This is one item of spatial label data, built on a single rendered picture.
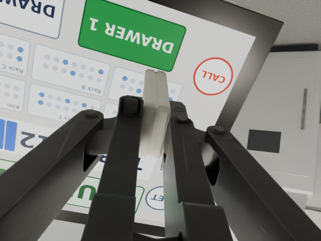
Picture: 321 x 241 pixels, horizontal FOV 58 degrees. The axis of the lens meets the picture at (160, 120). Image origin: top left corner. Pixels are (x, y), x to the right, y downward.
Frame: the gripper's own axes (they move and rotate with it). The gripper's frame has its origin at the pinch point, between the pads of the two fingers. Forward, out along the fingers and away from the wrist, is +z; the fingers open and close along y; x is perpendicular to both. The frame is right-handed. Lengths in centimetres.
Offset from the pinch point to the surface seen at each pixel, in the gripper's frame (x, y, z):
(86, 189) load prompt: -16.7, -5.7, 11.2
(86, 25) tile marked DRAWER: 2.7, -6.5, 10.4
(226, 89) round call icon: -1.7, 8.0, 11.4
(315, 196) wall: -170, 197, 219
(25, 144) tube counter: -11.0, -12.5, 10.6
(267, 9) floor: 2, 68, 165
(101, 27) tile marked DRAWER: 2.7, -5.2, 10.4
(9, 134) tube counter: -9.8, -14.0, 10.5
